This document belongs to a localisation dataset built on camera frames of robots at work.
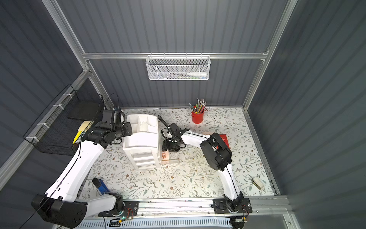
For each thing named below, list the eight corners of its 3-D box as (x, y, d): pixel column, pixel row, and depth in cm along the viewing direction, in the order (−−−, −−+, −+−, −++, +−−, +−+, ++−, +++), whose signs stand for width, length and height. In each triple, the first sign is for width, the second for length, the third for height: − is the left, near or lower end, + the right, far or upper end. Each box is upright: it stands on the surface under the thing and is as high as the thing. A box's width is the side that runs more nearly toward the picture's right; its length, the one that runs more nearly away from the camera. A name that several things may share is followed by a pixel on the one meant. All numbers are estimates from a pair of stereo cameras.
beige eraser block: (259, 190, 81) (262, 188, 78) (250, 181, 84) (252, 179, 81) (262, 186, 82) (264, 184, 80) (252, 178, 85) (254, 176, 83)
